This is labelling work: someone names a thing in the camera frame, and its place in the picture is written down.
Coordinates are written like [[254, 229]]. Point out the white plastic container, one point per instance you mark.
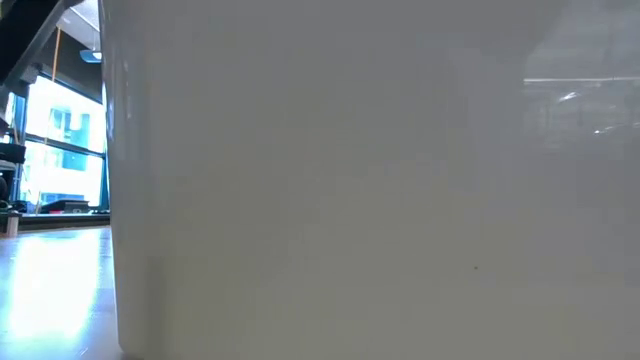
[[300, 200]]

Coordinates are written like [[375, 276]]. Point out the hanging ceiling lamp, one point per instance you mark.
[[91, 56]]

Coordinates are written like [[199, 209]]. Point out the black box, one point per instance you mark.
[[11, 152]]

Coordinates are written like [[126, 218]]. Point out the dark window frame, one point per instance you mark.
[[65, 145]]

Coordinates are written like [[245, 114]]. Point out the beige cylinder post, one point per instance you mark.
[[12, 225]]

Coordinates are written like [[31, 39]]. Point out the black aluminium table frame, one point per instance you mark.
[[25, 30]]

